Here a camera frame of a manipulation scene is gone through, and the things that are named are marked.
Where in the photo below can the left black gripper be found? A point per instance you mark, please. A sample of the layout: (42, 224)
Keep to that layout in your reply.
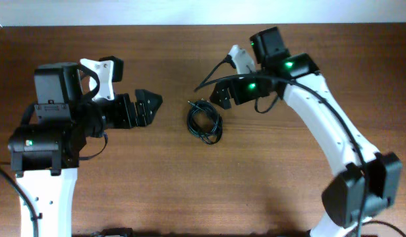
(142, 117)

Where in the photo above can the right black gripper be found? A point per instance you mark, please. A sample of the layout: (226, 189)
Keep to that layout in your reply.
(242, 96)

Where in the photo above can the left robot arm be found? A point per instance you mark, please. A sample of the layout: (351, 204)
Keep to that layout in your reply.
(75, 101)

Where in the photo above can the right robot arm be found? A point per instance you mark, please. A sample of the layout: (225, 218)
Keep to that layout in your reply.
(365, 181)

